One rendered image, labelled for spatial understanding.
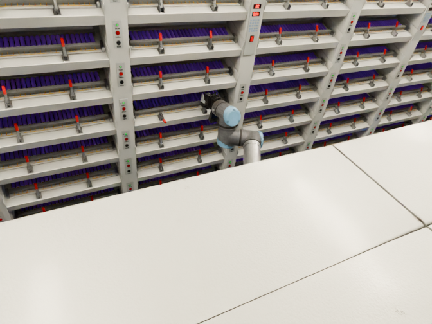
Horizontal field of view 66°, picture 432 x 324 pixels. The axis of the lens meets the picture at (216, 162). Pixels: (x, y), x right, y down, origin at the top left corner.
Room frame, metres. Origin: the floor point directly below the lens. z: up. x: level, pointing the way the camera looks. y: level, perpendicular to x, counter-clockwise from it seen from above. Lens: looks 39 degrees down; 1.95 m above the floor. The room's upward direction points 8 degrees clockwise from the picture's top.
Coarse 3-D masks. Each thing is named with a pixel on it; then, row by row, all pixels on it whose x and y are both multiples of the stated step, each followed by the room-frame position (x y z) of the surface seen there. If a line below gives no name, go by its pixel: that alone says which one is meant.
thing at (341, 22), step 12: (360, 0) 2.16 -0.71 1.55; (348, 12) 2.13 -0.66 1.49; (360, 12) 2.18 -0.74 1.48; (336, 24) 2.19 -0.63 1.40; (348, 36) 2.16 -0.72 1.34; (336, 48) 2.13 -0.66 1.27; (336, 72) 2.17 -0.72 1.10; (324, 84) 2.13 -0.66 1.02; (324, 96) 2.15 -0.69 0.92; (312, 108) 2.16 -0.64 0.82; (324, 108) 2.17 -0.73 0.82; (312, 120) 2.13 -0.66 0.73
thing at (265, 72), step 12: (264, 60) 2.01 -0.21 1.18; (276, 60) 2.04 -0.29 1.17; (288, 60) 2.07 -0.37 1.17; (300, 60) 2.10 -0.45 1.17; (312, 60) 2.14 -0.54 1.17; (324, 60) 2.17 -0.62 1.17; (252, 72) 1.82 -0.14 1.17; (264, 72) 1.92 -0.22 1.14; (276, 72) 1.96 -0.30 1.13; (288, 72) 1.99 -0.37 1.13; (300, 72) 2.03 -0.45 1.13; (312, 72) 2.06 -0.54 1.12; (324, 72) 2.11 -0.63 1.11; (252, 84) 1.84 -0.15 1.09
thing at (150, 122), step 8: (224, 96) 1.83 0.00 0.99; (232, 104) 1.78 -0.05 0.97; (176, 112) 1.63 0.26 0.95; (184, 112) 1.65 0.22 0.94; (192, 112) 1.67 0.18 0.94; (200, 112) 1.68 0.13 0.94; (208, 112) 1.70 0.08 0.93; (136, 120) 1.51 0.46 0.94; (144, 120) 1.52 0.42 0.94; (152, 120) 1.53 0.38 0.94; (168, 120) 1.56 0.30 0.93; (176, 120) 1.59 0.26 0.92; (184, 120) 1.62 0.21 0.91; (192, 120) 1.65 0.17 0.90; (136, 128) 1.48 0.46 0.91; (144, 128) 1.50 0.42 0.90; (152, 128) 1.53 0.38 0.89
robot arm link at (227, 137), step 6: (222, 126) 1.41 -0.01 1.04; (222, 132) 1.40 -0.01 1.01; (228, 132) 1.40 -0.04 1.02; (234, 132) 1.41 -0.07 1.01; (222, 138) 1.39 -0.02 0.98; (228, 138) 1.39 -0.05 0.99; (234, 138) 1.39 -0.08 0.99; (222, 144) 1.39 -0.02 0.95; (228, 144) 1.39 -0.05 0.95; (234, 144) 1.39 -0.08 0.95
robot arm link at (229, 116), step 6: (222, 102) 1.52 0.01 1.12; (216, 108) 1.49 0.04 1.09; (222, 108) 1.46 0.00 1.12; (228, 108) 1.44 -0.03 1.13; (234, 108) 1.44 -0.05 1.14; (216, 114) 1.49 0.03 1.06; (222, 114) 1.43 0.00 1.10; (228, 114) 1.41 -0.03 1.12; (234, 114) 1.42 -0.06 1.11; (222, 120) 1.42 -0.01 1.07; (228, 120) 1.40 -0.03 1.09; (234, 120) 1.41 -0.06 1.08; (228, 126) 1.41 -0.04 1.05; (234, 126) 1.42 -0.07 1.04
